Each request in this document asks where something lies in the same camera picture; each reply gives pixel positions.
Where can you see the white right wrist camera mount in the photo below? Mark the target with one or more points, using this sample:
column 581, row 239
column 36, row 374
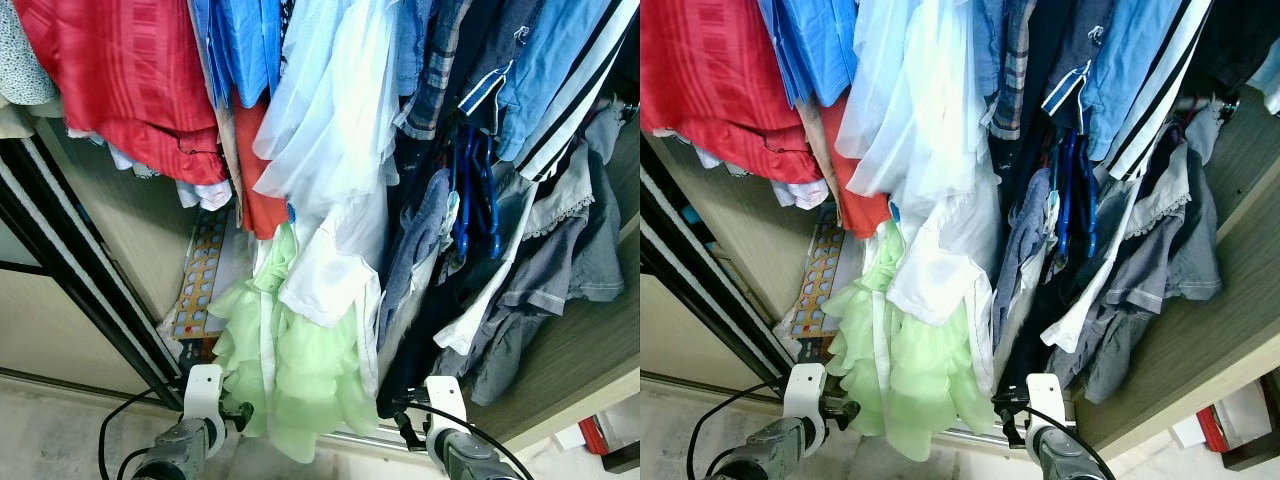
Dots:
column 447, row 400
column 1045, row 400

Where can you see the small white box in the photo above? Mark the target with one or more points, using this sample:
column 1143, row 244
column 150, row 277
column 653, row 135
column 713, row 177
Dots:
column 1186, row 431
column 568, row 438

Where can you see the white floral garment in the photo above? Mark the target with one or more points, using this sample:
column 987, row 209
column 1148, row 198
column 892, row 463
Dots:
column 20, row 50

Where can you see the black sliding door frame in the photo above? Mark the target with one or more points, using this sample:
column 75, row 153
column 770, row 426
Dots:
column 90, row 265
column 720, row 290

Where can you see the grey shirt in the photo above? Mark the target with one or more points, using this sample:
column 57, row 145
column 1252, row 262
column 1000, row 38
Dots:
column 1160, row 270
column 560, row 270

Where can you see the red box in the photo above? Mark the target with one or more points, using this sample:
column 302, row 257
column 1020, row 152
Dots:
column 1212, row 428
column 592, row 435

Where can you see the colourful patterned board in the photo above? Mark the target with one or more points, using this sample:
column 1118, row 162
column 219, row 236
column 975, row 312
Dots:
column 200, row 290
column 820, row 280

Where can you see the white black-striped garment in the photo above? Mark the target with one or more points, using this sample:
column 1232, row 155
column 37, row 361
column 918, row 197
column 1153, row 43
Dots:
column 580, row 100
column 1165, row 100

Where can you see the blue-grey garment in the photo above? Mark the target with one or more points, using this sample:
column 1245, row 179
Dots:
column 1020, row 230
column 420, row 230

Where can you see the bright blue shirt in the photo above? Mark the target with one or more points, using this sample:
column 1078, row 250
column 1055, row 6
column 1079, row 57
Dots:
column 815, row 40
column 245, row 40

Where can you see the light blue denim shirt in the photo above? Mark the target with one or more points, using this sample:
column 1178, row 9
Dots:
column 545, row 60
column 1130, row 60

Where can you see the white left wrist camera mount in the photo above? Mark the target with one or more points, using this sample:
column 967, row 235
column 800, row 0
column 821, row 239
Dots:
column 805, row 395
column 205, row 395

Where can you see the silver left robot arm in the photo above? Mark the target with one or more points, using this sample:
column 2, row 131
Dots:
column 170, row 455
column 760, row 455

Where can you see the red hanging garment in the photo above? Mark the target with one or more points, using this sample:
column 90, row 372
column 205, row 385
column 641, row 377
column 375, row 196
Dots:
column 120, row 70
column 720, row 70

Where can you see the light green frilly dress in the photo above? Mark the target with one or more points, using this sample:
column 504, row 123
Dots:
column 910, row 380
column 300, row 380

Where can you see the plaid shirt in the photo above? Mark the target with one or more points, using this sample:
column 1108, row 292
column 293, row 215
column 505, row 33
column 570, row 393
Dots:
column 435, row 90
column 1012, row 80

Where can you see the white sheer garment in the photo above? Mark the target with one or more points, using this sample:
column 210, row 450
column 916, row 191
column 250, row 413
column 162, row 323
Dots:
column 920, row 120
column 330, row 120

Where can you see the blue plastic hanger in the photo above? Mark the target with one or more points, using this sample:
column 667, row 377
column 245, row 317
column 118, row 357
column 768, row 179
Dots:
column 490, row 200
column 1068, row 190

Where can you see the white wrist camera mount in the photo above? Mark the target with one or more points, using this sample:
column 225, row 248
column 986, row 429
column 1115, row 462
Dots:
column 805, row 395
column 205, row 395
column 447, row 400
column 1045, row 400

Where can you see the dark navy garment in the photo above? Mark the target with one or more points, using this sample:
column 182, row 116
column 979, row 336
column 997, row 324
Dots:
column 440, row 300
column 1040, row 310

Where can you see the orange-red garment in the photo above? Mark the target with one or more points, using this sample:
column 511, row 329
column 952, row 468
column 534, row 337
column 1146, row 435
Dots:
column 258, row 190
column 860, row 200

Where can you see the white lace-trimmed garment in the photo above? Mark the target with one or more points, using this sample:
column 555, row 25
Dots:
column 560, row 200
column 1160, row 195

